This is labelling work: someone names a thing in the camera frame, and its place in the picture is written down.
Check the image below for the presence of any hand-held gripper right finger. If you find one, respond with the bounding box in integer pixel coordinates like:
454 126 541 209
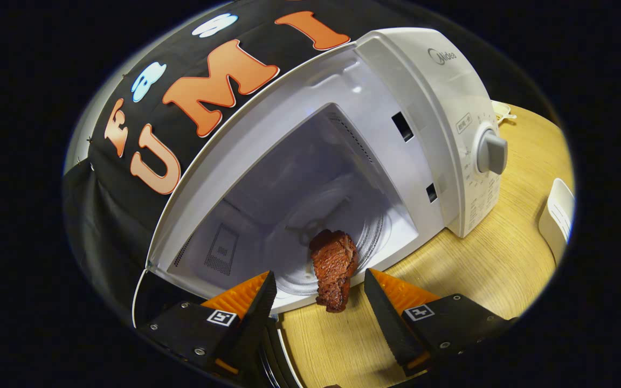
363 268 519 378

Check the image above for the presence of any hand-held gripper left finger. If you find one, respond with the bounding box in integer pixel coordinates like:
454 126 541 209
135 271 278 380

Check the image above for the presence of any brown meat piece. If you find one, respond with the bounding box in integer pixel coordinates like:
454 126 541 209
309 229 360 314

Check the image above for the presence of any white microwave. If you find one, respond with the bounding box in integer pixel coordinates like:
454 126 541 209
132 27 509 388

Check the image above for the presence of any white rectangular plate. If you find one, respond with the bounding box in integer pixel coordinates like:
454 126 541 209
538 178 576 266

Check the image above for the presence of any small white seed dish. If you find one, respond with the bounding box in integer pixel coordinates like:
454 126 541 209
491 100 518 126

